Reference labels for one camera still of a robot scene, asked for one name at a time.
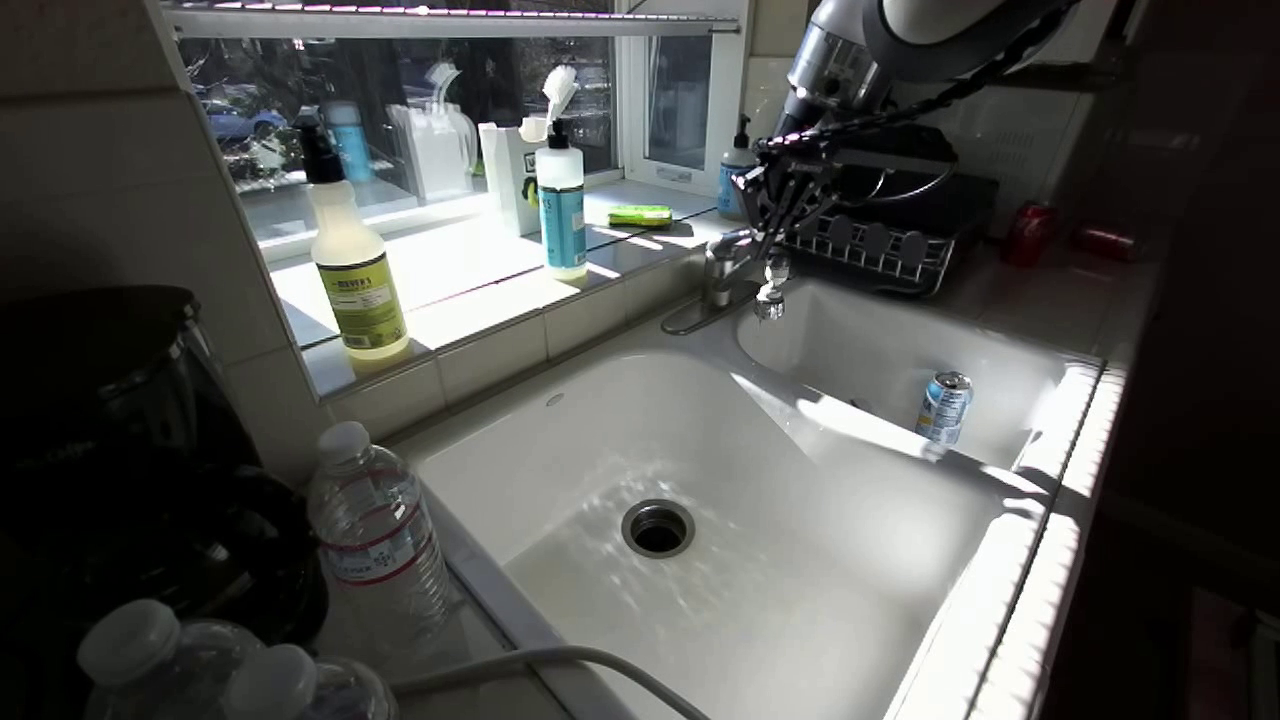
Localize tall clear water bottle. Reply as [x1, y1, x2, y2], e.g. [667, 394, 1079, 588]
[305, 416, 455, 643]

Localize chrome tap spout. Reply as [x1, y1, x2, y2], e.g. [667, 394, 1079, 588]
[718, 232, 802, 324]

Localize blue drink can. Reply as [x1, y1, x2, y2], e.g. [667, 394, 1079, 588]
[915, 366, 977, 453]

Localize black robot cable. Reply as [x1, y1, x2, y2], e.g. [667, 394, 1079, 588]
[756, 13, 1074, 163]

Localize red round object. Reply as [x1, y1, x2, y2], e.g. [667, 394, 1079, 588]
[1001, 196, 1066, 269]

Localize black dish rack chrome wires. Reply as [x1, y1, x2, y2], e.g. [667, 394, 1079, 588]
[765, 156, 1001, 301]

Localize soap pump bottle blue label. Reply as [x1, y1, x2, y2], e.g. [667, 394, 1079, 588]
[533, 116, 592, 289]

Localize white window frame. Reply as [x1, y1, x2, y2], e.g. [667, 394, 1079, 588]
[144, 0, 753, 202]

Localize chrome tap handle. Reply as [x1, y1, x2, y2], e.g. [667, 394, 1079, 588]
[705, 228, 771, 270]

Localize black coffee maker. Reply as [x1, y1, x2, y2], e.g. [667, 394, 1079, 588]
[0, 280, 335, 720]

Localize white double sink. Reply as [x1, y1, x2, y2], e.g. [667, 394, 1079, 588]
[394, 270, 1134, 720]

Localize chrome sink faucet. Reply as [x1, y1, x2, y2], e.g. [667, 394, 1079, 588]
[655, 254, 753, 335]

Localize clear water bottle white cap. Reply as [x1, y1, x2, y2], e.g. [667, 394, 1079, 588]
[217, 640, 402, 720]
[72, 594, 265, 720]

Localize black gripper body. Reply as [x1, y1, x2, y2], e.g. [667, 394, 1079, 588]
[753, 116, 963, 193]

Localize red oblong object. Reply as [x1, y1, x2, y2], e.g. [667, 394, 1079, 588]
[1074, 221, 1146, 264]

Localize spray bottle green label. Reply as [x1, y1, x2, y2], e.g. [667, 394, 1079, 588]
[293, 116, 417, 375]

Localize white dish brush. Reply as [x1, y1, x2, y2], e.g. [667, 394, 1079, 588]
[516, 59, 584, 147]

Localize green scrub sponge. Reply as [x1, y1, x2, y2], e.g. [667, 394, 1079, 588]
[603, 201, 679, 235]

